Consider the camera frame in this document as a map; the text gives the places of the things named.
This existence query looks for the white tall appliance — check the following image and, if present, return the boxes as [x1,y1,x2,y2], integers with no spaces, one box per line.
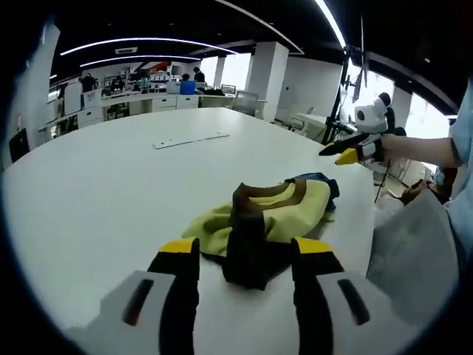
[64,81,84,115]

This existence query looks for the long white cabinet counter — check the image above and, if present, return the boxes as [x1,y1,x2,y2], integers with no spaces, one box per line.
[78,92,237,127]

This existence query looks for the short curved ceiling light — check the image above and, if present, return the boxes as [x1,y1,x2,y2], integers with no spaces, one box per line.
[89,55,203,68]

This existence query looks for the person's grey trousers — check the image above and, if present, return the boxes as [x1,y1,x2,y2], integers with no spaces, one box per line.
[365,190,472,328]

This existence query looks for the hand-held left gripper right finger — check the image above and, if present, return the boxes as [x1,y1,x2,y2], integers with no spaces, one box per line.
[290,236,418,355]

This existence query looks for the black chair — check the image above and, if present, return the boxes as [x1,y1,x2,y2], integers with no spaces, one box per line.
[8,128,31,164]

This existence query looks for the yellow-green garment with brown trim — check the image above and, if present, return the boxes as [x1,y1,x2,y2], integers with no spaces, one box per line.
[180,172,341,291]

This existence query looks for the black tripod stand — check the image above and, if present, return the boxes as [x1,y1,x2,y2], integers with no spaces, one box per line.
[320,46,358,146]

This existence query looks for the dark monitor screen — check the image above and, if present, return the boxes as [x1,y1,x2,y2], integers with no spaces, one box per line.
[350,69,366,104]

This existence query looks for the grey mesh office chair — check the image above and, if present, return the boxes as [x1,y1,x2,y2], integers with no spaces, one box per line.
[232,89,260,118]

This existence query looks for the white side desk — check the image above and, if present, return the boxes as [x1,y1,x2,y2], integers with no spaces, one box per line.
[295,112,358,135]

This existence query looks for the long curved ceiling light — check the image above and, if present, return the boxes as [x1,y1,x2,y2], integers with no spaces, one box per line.
[59,36,238,57]

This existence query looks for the straight ceiling light strip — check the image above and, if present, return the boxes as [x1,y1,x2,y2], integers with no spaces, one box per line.
[313,0,347,48]

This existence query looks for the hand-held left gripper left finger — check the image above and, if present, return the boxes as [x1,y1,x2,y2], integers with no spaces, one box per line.
[64,237,203,355]

